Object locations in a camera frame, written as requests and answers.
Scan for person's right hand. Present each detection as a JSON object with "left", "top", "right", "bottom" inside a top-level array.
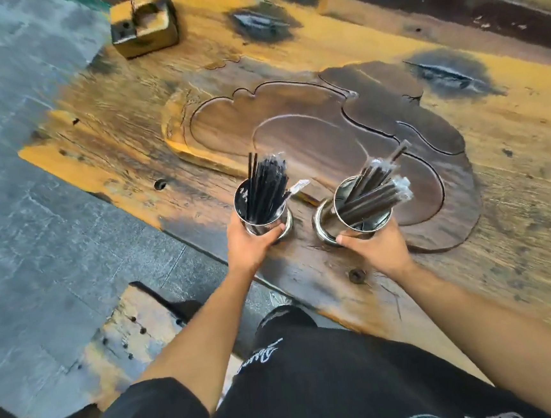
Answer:
[{"left": 334, "top": 215, "right": 418, "bottom": 283}]

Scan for person's left hand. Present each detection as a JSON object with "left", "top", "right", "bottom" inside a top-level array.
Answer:
[{"left": 223, "top": 210, "right": 289, "bottom": 279}]

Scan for steel cup with brown straws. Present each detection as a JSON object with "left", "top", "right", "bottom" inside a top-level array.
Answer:
[{"left": 309, "top": 172, "right": 397, "bottom": 248}]

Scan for steel cup with black straws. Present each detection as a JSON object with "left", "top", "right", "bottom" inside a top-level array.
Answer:
[{"left": 232, "top": 174, "right": 294, "bottom": 243}]

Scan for person's left forearm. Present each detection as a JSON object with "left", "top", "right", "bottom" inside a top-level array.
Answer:
[{"left": 127, "top": 265, "right": 275, "bottom": 418}]

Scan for person's right forearm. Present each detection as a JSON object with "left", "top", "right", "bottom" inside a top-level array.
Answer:
[{"left": 395, "top": 249, "right": 551, "bottom": 418}]

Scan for bundle of wrapped brown straws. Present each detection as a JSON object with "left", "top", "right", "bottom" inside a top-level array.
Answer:
[{"left": 333, "top": 139, "right": 417, "bottom": 228}]

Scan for bundle of black straws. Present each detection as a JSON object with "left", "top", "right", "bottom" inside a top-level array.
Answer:
[{"left": 239, "top": 147, "right": 313, "bottom": 224}]

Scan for dark carved wooden tea tray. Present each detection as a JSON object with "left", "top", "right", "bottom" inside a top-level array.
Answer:
[{"left": 158, "top": 52, "right": 487, "bottom": 276}]

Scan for black shorts with white print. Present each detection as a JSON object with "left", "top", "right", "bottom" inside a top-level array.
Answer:
[{"left": 73, "top": 283, "right": 551, "bottom": 418}]

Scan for weathered wooden bench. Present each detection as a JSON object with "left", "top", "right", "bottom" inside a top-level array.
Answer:
[{"left": 0, "top": 272, "right": 256, "bottom": 418}]

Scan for small wooden block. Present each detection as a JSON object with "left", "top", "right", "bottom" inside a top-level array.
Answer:
[{"left": 108, "top": 0, "right": 182, "bottom": 62}]

